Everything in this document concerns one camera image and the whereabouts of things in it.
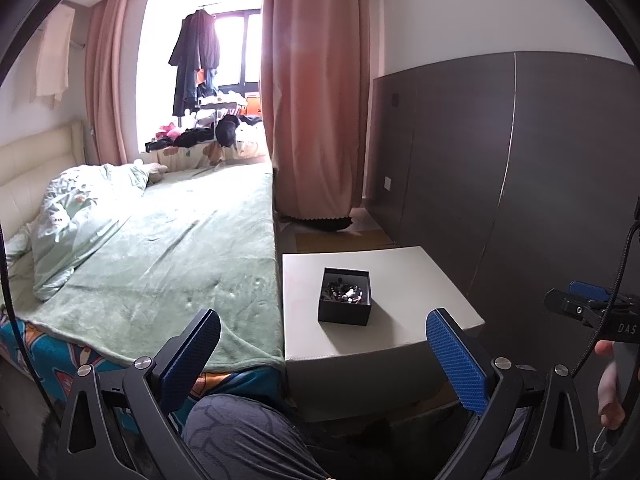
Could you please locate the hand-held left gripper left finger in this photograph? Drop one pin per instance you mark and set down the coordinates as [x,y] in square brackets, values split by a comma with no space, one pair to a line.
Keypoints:
[192,355]

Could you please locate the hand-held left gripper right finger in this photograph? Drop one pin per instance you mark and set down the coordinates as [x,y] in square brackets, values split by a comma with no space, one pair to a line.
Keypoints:
[457,360]

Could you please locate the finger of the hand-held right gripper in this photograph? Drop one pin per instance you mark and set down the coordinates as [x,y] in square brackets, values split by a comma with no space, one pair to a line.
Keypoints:
[589,288]
[570,304]

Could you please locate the black jewelry box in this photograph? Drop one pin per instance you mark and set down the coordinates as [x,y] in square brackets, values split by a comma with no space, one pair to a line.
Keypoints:
[345,315]

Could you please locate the pile of dark bead jewelry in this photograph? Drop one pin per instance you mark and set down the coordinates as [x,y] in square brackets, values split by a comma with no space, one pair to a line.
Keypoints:
[342,291]

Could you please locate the person's right hand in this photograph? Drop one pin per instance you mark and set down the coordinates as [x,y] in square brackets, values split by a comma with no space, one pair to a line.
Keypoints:
[610,395]

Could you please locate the white bedside table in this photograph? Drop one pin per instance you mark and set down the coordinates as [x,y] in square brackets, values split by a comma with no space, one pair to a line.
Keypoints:
[415,285]

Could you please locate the person's knee in grey trousers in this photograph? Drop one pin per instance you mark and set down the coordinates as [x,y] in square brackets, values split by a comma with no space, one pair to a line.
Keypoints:
[240,440]

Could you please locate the green bed blanket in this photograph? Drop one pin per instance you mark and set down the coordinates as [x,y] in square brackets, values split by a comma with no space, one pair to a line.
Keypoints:
[175,240]

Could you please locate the dark brown wardrobe panel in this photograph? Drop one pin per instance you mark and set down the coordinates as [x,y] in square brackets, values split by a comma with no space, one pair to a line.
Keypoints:
[500,160]

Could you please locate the colourful patterned bed sheet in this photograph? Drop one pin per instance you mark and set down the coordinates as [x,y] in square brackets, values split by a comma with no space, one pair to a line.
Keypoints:
[30,350]

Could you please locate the printed light green quilt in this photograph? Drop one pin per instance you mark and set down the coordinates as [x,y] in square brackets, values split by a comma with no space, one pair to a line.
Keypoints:
[75,220]

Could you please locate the printed beige window cushion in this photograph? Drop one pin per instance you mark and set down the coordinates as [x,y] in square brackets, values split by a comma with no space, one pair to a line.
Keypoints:
[240,152]

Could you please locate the pile of clothes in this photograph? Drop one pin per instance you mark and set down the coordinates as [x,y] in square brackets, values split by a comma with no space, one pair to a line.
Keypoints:
[200,135]

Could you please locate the beige padded headboard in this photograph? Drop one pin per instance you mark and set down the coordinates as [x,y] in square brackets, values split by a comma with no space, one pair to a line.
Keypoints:
[30,160]

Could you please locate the narrow pink curtain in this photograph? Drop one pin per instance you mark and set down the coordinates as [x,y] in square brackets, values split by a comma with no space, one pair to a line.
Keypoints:
[107,85]

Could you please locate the hanging dark clothes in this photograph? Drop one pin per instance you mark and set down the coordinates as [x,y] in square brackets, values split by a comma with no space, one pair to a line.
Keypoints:
[192,60]

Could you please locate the wide pink curtain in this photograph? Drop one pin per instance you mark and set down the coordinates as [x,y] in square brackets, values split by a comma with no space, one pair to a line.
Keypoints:
[315,85]

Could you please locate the beige hanging cloth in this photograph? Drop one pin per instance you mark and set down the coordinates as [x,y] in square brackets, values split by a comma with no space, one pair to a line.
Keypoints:
[52,55]

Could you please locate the white wall socket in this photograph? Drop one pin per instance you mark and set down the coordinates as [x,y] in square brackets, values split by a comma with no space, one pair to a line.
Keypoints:
[387,183]

